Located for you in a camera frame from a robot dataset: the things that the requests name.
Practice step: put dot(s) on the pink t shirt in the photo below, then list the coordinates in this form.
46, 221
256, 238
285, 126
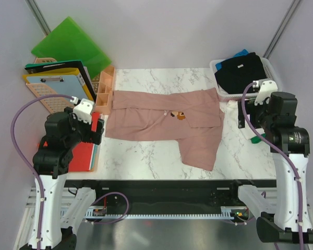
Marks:
193, 119

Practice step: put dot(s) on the yellow folder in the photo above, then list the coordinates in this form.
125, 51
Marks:
65, 71

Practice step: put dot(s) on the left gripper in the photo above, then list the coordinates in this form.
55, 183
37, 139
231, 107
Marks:
92, 136

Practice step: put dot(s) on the red folder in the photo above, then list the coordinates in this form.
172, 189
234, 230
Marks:
84, 156

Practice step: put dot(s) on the green plastic folder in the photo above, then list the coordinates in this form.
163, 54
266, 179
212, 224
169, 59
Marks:
68, 41

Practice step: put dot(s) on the black folder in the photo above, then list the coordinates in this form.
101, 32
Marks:
37, 68

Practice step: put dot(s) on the white laundry basket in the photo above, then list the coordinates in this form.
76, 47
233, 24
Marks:
225, 97

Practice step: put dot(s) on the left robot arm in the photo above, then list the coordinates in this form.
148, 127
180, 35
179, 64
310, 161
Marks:
63, 132

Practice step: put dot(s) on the orange desk organizer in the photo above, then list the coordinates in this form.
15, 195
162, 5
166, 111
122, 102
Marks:
104, 85

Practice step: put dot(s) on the black t shirt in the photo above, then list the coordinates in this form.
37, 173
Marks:
238, 72

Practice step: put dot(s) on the blue clipboard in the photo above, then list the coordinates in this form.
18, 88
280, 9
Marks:
72, 85

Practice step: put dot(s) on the white t shirt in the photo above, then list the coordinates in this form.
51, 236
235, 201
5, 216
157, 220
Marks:
231, 115

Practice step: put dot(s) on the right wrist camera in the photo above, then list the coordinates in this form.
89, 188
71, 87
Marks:
265, 88

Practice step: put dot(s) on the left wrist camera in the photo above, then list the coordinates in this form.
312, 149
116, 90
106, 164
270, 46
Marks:
83, 109

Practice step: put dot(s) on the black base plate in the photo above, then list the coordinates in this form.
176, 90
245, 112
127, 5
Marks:
171, 195

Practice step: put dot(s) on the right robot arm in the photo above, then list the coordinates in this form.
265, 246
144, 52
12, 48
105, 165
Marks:
288, 221

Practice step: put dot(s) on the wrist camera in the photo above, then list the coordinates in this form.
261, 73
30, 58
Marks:
83, 109
265, 88

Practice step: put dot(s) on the white cable duct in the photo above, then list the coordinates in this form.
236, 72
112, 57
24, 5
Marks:
221, 213

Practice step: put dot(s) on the green t shirt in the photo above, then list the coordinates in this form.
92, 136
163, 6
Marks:
257, 139

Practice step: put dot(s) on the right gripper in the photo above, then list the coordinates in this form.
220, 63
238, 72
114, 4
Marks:
251, 109

